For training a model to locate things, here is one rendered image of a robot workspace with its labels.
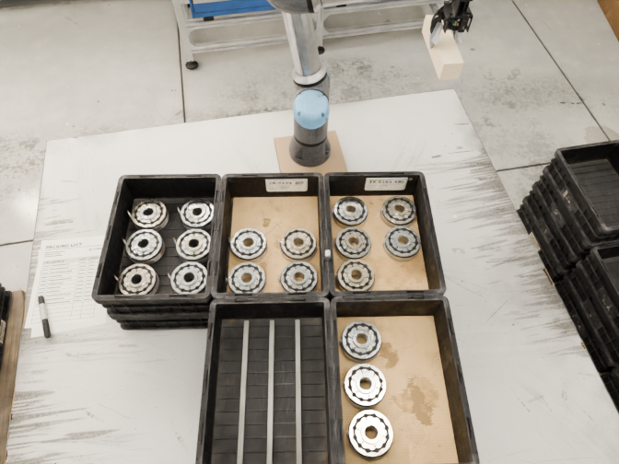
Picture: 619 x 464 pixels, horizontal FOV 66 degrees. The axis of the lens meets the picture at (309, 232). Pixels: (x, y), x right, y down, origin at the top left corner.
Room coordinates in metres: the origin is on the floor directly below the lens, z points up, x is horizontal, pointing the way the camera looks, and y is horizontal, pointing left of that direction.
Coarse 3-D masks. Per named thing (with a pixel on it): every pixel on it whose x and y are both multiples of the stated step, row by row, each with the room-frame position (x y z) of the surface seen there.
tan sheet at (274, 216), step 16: (240, 208) 0.82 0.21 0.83; (256, 208) 0.82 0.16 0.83; (272, 208) 0.82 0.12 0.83; (288, 208) 0.82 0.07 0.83; (304, 208) 0.82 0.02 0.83; (240, 224) 0.76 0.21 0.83; (256, 224) 0.76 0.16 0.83; (272, 224) 0.76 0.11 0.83; (288, 224) 0.76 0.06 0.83; (304, 224) 0.76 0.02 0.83; (272, 240) 0.70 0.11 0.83; (272, 256) 0.65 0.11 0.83; (272, 272) 0.60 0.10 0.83; (320, 272) 0.61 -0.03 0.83; (272, 288) 0.55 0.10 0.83; (320, 288) 0.55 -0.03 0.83
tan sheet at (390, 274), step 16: (368, 208) 0.83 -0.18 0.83; (368, 224) 0.77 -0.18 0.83; (384, 224) 0.77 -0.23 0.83; (416, 224) 0.77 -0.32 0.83; (336, 256) 0.66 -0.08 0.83; (368, 256) 0.66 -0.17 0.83; (384, 256) 0.66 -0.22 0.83; (416, 256) 0.66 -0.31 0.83; (336, 272) 0.61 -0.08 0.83; (384, 272) 0.61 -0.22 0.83; (400, 272) 0.61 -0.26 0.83; (416, 272) 0.61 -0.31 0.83; (336, 288) 0.55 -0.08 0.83; (384, 288) 0.56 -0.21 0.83; (400, 288) 0.56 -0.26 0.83; (416, 288) 0.56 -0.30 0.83
